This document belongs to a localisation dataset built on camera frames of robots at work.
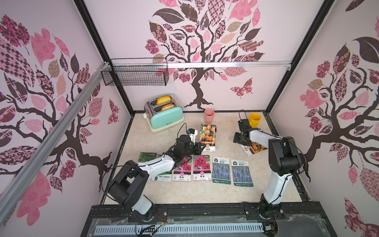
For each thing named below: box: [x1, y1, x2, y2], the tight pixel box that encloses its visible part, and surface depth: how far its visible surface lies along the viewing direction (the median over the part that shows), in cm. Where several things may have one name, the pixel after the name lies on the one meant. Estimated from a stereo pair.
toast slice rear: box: [156, 95, 172, 105], surface depth 101 cm
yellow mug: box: [248, 112, 262, 129], surface depth 106 cm
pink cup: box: [203, 109, 215, 124], surface depth 109 cm
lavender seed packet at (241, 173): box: [230, 159, 254, 188], surface depth 89 cm
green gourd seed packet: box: [151, 170, 173, 182], surface depth 87 cm
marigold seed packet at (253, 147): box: [239, 141, 269, 157], surface depth 100 cm
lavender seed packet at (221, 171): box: [212, 156, 232, 185], surface depth 89 cm
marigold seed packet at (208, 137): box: [199, 123, 217, 153], surface depth 87 cm
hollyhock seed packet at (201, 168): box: [192, 155, 212, 181], surface depth 91 cm
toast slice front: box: [161, 103, 175, 111], surface depth 99 cm
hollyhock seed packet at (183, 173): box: [172, 155, 193, 183], surface depth 89 cm
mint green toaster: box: [143, 93, 185, 133], surface depth 100 cm
